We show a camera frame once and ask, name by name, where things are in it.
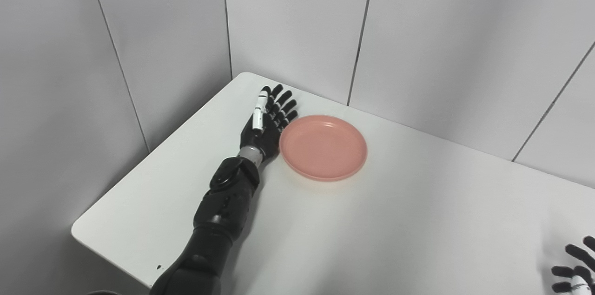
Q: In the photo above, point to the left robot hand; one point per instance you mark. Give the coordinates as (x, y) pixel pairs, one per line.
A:
(267, 123)

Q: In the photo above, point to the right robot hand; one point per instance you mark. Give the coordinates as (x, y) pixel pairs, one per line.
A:
(576, 269)

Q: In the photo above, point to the pink round plate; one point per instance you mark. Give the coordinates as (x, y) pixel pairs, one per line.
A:
(323, 147)

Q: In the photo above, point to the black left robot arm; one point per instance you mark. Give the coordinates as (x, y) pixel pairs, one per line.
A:
(214, 225)

